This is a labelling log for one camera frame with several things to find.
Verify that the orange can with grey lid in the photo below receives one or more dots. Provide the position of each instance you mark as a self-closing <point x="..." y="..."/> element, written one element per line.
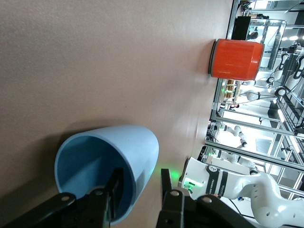
<point x="237" y="59"/>

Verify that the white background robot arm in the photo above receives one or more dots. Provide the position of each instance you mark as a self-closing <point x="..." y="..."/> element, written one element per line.
<point x="237" y="133"/>
<point x="289" y="78"/>

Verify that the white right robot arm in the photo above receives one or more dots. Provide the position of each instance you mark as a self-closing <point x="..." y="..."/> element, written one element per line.
<point x="261" y="190"/>

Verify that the light blue plastic cup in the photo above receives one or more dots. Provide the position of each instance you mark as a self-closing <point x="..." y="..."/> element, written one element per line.
<point x="142" y="147"/>

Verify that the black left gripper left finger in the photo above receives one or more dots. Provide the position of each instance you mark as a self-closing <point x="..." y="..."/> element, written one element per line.
<point x="116" y="190"/>

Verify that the black box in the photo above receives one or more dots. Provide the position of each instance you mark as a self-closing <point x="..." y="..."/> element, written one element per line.
<point x="241" y="27"/>

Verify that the glass display case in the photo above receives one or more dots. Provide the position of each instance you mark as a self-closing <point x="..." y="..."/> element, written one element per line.
<point x="268" y="42"/>

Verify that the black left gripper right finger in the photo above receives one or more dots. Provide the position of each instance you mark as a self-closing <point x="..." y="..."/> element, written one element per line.
<point x="167" y="187"/>

